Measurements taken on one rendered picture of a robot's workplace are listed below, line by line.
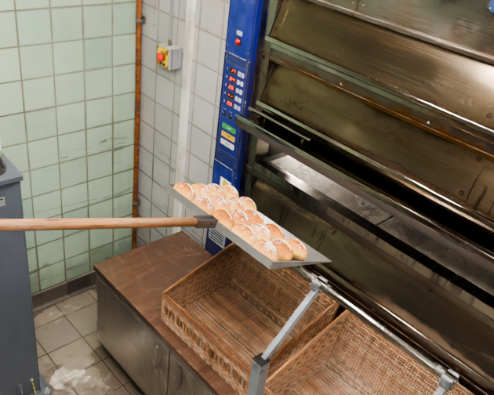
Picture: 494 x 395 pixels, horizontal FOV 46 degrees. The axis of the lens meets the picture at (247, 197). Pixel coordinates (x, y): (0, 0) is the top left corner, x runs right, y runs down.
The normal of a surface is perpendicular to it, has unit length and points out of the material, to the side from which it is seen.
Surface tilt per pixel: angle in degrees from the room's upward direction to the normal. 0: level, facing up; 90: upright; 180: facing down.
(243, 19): 90
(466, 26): 90
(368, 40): 70
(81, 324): 0
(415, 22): 90
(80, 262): 90
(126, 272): 0
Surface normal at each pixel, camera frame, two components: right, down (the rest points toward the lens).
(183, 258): 0.11, -0.85
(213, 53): -0.74, 0.27
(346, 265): -0.65, -0.04
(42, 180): 0.67, 0.45
